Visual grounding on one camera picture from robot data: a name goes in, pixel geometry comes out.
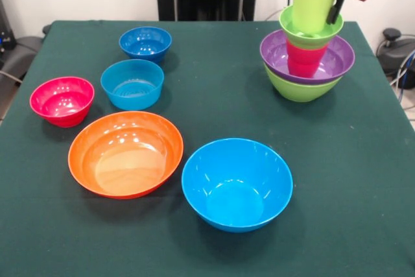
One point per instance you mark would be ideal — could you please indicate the green plastic cup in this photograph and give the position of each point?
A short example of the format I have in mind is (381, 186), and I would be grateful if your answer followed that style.
(309, 7)

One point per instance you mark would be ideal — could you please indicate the small ribbed green bowl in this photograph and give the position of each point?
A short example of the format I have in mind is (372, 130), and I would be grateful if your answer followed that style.
(308, 41)

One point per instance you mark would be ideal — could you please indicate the red plastic cup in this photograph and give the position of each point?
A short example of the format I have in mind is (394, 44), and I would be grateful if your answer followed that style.
(304, 61)

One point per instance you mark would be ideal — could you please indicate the purple plastic bowl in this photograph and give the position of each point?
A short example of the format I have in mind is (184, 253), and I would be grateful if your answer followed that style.
(272, 56)

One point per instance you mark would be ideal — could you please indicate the pink plastic bowl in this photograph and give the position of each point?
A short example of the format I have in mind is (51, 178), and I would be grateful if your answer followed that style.
(61, 108)

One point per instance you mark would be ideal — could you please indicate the large green bowl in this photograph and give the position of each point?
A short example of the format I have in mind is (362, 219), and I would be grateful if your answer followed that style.
(301, 90)

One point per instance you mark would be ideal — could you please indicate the dark blue bowl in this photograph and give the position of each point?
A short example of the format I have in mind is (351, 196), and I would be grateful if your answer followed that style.
(146, 45)

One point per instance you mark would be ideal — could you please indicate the large light blue bowl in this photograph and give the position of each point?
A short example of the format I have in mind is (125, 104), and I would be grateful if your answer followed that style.
(236, 199)

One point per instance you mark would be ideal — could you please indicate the ribbed light blue bowl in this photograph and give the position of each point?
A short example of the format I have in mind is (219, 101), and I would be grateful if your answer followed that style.
(129, 92)

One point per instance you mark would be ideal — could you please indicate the dark green table cloth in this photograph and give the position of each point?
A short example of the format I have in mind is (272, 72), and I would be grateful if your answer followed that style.
(324, 241)

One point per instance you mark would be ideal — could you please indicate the orange plastic bowl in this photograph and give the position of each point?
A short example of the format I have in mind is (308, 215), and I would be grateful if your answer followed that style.
(126, 166)

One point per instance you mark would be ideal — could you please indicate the black box device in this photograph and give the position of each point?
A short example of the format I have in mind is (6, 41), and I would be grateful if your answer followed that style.
(6, 30)

